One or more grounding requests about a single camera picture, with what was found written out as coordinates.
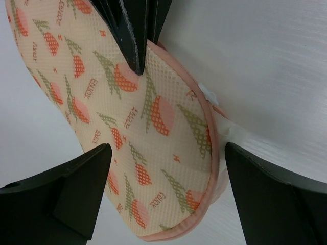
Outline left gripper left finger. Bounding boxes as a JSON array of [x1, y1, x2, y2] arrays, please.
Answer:
[[1, 143, 112, 244]]

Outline pink mesh laundry bag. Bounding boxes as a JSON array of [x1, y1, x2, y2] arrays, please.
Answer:
[[5, 1, 227, 241]]

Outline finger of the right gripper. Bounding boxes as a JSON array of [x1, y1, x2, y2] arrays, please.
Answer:
[[147, 0, 172, 44], [91, 0, 148, 76]]

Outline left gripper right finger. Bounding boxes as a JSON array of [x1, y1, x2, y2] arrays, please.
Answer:
[[225, 143, 326, 244]]

